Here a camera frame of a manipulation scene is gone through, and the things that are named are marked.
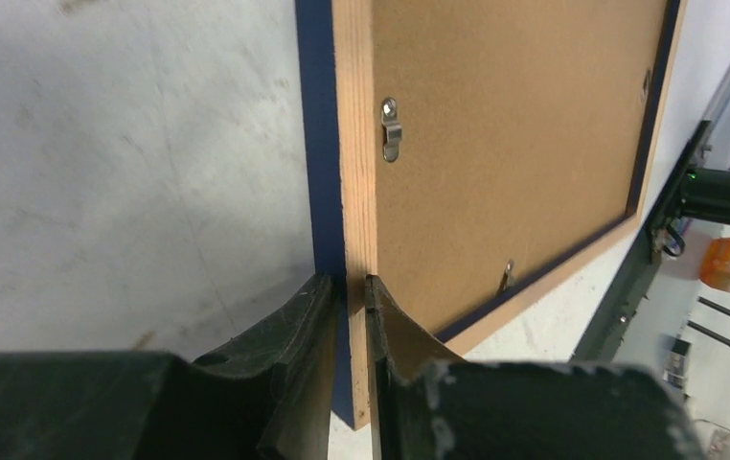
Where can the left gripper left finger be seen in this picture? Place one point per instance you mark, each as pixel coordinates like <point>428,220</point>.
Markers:
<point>265,394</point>

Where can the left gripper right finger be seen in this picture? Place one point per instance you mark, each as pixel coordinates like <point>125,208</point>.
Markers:
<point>427,402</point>

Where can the blue wooden picture frame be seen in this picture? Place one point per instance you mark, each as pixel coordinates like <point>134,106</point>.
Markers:
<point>349,131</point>

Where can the brown cardboard backing board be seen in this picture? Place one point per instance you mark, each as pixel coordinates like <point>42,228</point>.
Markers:
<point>521,126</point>

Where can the aluminium front rail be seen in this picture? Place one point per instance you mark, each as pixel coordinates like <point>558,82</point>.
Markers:
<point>648,304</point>

